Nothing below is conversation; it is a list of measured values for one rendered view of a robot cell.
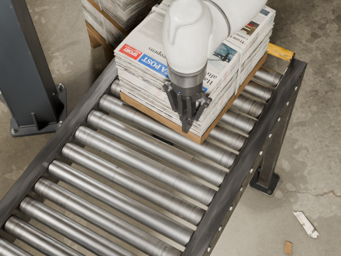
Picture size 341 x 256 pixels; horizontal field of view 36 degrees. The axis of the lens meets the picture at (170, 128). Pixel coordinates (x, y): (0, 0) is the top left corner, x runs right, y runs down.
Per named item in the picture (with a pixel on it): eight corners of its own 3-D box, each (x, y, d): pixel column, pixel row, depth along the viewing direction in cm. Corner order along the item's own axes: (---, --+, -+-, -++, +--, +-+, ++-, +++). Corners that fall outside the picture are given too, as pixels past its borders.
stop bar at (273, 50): (175, 8, 178) (175, 4, 177) (295, 56, 166) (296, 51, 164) (170, 15, 177) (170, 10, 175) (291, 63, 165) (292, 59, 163)
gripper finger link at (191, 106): (192, 84, 127) (197, 86, 127) (193, 110, 136) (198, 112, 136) (184, 95, 125) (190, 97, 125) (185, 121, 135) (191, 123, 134)
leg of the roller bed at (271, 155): (261, 172, 234) (285, 80, 176) (273, 179, 232) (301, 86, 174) (255, 183, 231) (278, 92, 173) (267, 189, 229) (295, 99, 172)
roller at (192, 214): (69, 145, 156) (66, 136, 152) (210, 217, 143) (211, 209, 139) (59, 158, 154) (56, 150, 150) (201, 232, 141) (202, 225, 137)
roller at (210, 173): (94, 113, 162) (91, 104, 158) (231, 179, 149) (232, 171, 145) (84, 125, 160) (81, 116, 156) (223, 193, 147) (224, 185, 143)
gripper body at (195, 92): (210, 69, 122) (209, 93, 130) (178, 56, 124) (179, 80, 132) (195, 92, 118) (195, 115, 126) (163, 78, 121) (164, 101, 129)
